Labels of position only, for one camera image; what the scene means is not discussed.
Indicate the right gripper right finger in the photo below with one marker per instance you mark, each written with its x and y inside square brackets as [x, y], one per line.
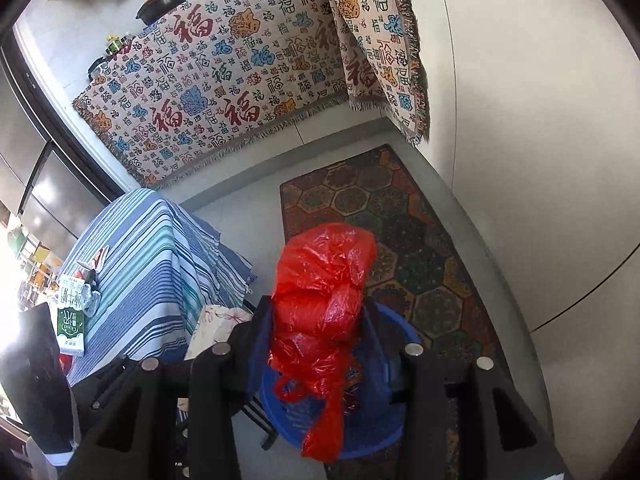
[498, 435]

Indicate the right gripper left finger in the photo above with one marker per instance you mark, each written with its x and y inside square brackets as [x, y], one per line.
[141, 418]

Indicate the green white milk carton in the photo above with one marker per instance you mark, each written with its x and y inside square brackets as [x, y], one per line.
[77, 300]

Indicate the clear white plastic wrapper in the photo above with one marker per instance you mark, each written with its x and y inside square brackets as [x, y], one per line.
[215, 325]

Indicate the red plastic bag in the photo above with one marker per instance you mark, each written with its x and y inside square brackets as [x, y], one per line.
[316, 314]

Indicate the small white red wrapper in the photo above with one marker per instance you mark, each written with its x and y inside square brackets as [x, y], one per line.
[96, 262]

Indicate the blue plastic waste basket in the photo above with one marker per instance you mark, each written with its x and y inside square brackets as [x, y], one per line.
[377, 419]

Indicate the blue striped tablecloth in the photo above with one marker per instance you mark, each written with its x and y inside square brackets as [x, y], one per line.
[162, 267]

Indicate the hexagon patterned floor rug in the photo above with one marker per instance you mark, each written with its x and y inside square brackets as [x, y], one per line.
[418, 272]

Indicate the silver multi-door refrigerator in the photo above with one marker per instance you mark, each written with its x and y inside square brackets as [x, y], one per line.
[38, 183]

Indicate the condiment bottles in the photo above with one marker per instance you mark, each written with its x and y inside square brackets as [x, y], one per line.
[114, 45]

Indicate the white lower cabinets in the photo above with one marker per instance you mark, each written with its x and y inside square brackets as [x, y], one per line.
[535, 128]

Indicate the black pot orange lid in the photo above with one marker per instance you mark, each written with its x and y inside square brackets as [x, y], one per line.
[152, 10]

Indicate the patterned fu character blanket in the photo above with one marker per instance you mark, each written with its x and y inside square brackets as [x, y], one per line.
[214, 76]

